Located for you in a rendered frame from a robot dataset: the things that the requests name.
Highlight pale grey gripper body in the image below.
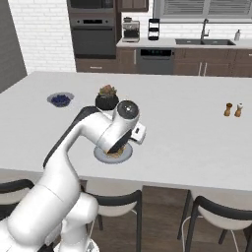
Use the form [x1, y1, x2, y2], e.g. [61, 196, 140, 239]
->
[129, 135, 146, 146]

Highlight brown pancake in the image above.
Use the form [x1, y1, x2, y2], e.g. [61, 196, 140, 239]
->
[105, 146, 128, 158]

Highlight grey plate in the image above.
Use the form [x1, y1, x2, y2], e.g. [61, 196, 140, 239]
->
[94, 143, 134, 164]

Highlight black pot with plant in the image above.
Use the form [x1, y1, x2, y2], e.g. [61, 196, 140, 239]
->
[94, 84, 120, 111]

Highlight black and white chair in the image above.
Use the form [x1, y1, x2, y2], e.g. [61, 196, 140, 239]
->
[80, 189, 144, 252]
[176, 194, 252, 252]
[0, 178, 35, 221]

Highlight dark dishwasher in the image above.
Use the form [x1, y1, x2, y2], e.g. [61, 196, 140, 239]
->
[136, 47, 175, 76]

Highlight brown base cupboards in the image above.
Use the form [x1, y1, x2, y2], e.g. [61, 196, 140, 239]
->
[75, 46, 138, 75]
[173, 48, 252, 79]

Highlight bowl of blueberries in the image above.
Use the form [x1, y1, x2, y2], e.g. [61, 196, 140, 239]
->
[46, 92, 76, 108]

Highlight brown pepper shaker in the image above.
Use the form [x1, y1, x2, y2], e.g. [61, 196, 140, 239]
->
[223, 102, 233, 117]

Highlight silver coffee machine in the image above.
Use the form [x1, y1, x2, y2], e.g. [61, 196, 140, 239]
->
[121, 16, 142, 43]

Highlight black tiered stand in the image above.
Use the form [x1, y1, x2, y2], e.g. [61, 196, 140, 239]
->
[147, 18, 161, 41]

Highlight dark built-in oven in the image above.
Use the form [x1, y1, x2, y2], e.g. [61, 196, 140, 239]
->
[66, 0, 118, 60]

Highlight dark sink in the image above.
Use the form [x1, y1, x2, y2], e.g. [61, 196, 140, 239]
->
[174, 37, 236, 46]

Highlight grey tap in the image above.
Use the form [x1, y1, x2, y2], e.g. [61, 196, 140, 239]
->
[200, 18, 211, 41]

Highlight window with blinds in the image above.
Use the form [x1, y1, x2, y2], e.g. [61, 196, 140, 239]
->
[153, 0, 252, 20]

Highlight brown wall cupboard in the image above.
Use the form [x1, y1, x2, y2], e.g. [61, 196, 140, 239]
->
[116, 0, 150, 13]

